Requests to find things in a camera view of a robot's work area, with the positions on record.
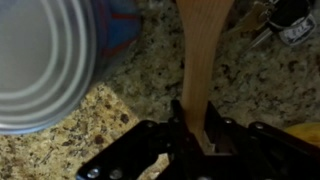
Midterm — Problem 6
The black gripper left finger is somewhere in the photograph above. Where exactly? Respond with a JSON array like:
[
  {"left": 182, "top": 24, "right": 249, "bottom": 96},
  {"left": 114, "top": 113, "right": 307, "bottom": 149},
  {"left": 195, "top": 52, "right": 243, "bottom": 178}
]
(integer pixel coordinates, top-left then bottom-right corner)
[{"left": 75, "top": 100, "right": 204, "bottom": 180}]

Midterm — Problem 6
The blue tin can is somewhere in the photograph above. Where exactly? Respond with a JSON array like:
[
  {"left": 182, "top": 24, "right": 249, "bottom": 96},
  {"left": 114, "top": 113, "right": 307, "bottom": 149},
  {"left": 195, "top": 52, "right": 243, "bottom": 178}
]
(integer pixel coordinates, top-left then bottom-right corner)
[{"left": 0, "top": 0, "right": 142, "bottom": 134}]

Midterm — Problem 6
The yellow banana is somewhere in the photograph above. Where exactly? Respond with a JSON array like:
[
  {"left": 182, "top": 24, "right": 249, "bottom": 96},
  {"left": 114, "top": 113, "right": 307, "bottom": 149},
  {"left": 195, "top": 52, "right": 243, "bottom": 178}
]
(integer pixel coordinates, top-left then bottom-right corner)
[{"left": 285, "top": 122, "right": 320, "bottom": 148}]

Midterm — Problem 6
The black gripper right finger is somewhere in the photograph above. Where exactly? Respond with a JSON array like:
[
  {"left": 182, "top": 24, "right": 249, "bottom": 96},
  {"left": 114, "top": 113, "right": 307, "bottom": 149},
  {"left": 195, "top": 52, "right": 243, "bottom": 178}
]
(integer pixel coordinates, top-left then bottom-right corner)
[{"left": 205, "top": 102, "right": 320, "bottom": 180}]

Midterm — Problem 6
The wooden spoon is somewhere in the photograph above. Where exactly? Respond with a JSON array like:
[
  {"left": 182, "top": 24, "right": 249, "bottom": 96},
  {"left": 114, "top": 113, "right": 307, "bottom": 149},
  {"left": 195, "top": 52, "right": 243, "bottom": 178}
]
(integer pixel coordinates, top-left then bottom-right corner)
[{"left": 176, "top": 0, "right": 234, "bottom": 152}]

